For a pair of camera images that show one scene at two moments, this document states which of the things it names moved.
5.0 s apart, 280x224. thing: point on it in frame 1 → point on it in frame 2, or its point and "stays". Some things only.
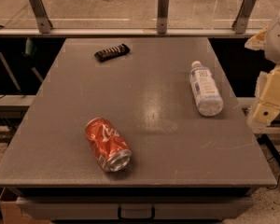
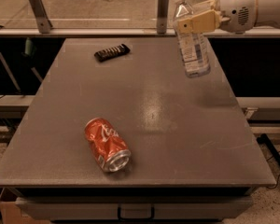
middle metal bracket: (162, 11) stays
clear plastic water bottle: (205, 91) → (193, 46)
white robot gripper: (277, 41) → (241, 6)
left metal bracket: (44, 22) stays
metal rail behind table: (125, 34) stays
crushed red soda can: (111, 151) stays
